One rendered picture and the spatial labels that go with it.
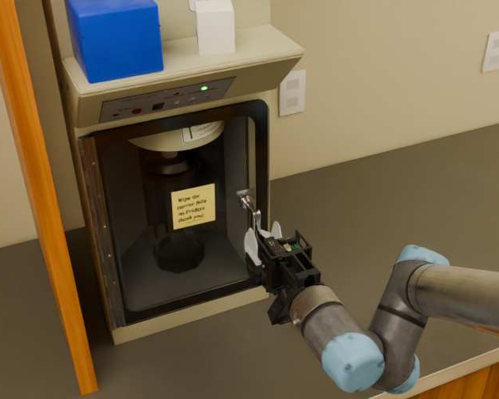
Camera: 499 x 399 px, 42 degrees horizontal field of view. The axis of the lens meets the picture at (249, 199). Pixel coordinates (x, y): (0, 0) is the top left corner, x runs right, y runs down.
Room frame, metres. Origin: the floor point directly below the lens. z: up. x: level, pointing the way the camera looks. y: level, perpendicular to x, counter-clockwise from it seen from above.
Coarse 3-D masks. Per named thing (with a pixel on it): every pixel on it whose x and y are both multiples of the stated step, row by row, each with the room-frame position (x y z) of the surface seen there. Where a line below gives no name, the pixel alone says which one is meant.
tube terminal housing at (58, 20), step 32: (160, 0) 0.92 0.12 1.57; (256, 0) 0.97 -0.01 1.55; (64, 32) 0.86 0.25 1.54; (192, 32) 0.93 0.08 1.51; (64, 96) 0.90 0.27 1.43; (256, 96) 0.97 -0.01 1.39; (96, 128) 0.87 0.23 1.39; (96, 256) 0.88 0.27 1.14; (256, 288) 0.97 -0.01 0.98; (160, 320) 0.89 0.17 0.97; (192, 320) 0.92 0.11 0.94
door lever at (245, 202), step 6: (246, 198) 0.95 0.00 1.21; (252, 198) 0.95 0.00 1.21; (240, 204) 0.94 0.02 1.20; (246, 204) 0.94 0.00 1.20; (252, 204) 0.93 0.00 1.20; (252, 210) 0.91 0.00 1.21; (258, 210) 0.91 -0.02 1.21; (252, 216) 0.91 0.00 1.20; (258, 216) 0.90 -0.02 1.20; (252, 222) 0.91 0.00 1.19; (258, 222) 0.91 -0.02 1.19; (252, 228) 0.91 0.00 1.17; (258, 228) 0.91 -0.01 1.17; (258, 234) 0.91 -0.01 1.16
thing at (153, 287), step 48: (96, 144) 0.86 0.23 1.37; (144, 144) 0.89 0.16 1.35; (192, 144) 0.92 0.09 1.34; (240, 144) 0.95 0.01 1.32; (144, 192) 0.88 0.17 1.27; (240, 192) 0.95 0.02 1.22; (144, 240) 0.88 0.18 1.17; (192, 240) 0.91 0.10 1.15; (240, 240) 0.95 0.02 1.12; (144, 288) 0.87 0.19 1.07; (192, 288) 0.91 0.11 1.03; (240, 288) 0.94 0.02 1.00
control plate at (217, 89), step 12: (204, 84) 0.84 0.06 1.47; (216, 84) 0.86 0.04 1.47; (228, 84) 0.87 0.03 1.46; (132, 96) 0.80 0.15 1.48; (144, 96) 0.81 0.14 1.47; (156, 96) 0.82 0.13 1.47; (168, 96) 0.84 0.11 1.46; (180, 96) 0.85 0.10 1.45; (192, 96) 0.87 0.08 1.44; (204, 96) 0.88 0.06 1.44; (216, 96) 0.90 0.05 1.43; (108, 108) 0.81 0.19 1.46; (120, 108) 0.82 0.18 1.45; (132, 108) 0.83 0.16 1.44; (144, 108) 0.85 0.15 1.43; (168, 108) 0.88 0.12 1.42; (108, 120) 0.84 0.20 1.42
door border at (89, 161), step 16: (96, 160) 0.86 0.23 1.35; (96, 176) 0.85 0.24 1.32; (96, 192) 0.85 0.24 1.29; (96, 208) 0.85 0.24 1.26; (96, 224) 0.85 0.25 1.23; (96, 240) 0.84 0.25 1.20; (112, 256) 0.86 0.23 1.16; (112, 272) 0.85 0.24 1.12; (112, 288) 0.85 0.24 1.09; (112, 304) 0.85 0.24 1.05
